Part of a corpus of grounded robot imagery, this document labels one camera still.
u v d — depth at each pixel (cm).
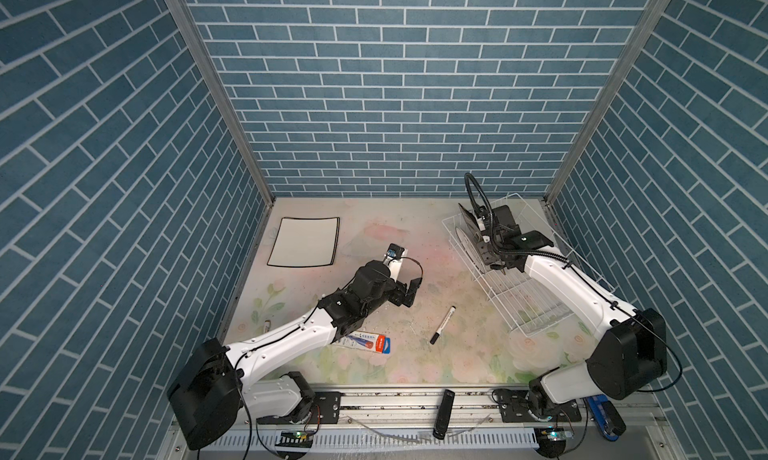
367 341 84
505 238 63
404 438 71
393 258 67
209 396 40
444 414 72
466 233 89
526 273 58
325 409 74
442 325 87
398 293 69
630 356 42
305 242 105
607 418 71
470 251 81
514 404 74
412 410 75
